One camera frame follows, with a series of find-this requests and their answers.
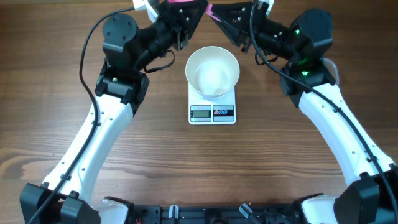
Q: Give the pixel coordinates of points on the clear plastic container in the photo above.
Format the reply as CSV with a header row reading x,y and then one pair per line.
x,y
333,69

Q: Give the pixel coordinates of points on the white digital kitchen scale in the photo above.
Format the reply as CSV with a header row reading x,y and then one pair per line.
x,y
213,111

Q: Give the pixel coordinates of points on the white bowl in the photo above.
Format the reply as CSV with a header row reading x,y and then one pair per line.
x,y
212,71

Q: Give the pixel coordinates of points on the pink plastic measuring scoop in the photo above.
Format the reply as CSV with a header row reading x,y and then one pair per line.
x,y
208,11

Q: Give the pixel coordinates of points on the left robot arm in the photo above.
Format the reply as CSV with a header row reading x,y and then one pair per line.
x,y
65,194

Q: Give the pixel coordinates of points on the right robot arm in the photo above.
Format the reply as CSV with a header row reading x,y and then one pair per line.
x,y
370,175

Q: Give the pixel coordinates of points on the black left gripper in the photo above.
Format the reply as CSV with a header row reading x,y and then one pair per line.
x,y
171,15

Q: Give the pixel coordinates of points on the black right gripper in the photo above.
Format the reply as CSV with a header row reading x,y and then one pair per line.
x,y
237,29

